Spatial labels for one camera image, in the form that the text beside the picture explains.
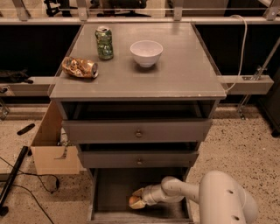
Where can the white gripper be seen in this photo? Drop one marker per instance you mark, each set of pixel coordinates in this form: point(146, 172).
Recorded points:
point(149, 197)

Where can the crushed gold soda can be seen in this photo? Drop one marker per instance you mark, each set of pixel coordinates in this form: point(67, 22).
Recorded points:
point(80, 68)

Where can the grey open bottom drawer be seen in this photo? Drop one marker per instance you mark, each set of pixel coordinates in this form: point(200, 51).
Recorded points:
point(112, 188)

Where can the crushed green soda can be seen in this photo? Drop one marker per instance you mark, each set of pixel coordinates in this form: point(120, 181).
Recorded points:
point(104, 42)

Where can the black pole on floor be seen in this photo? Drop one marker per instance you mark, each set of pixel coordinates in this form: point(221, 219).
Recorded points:
point(10, 180)

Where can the open cardboard box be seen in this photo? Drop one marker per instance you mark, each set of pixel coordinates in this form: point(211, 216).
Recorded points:
point(49, 156)

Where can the black bag on ledge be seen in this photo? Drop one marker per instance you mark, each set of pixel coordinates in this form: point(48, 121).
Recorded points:
point(15, 76)

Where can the metal railing frame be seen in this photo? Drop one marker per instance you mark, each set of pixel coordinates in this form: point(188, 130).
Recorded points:
point(30, 12)

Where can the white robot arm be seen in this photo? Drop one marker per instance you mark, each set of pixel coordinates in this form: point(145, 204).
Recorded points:
point(221, 199)

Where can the white ceramic bowl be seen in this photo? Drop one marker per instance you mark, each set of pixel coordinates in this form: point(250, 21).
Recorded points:
point(146, 53)

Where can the grey wooden drawer cabinet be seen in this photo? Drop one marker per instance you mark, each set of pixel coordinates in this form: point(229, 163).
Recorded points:
point(181, 85)

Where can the small black floor object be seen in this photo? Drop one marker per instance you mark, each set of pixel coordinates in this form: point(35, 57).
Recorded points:
point(26, 129)

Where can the grey top drawer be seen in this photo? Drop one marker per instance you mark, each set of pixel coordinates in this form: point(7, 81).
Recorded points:
point(137, 131)

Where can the grey middle drawer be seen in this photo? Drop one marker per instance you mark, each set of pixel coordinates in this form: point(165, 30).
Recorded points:
point(137, 155)

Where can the small orange fruit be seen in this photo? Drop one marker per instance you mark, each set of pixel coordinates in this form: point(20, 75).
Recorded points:
point(133, 199)

